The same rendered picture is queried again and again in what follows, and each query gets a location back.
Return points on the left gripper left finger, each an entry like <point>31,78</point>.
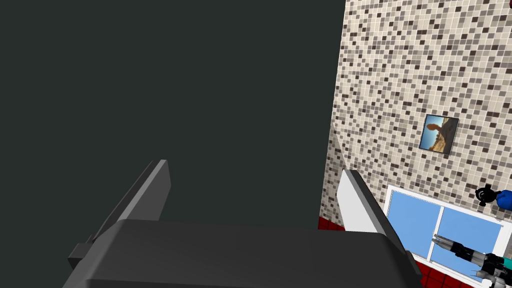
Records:
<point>148,196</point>

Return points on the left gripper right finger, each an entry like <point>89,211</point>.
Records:
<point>356,208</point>

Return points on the white framed window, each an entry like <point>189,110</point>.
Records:
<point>416,224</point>

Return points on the dark grey door leaf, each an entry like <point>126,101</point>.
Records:
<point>168,88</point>

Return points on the framed desert landscape picture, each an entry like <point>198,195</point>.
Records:
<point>438,134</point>

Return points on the black and grey pointed object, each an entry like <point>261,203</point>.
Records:
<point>468,254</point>

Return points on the black and blue round object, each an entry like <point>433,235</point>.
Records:
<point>490,195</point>

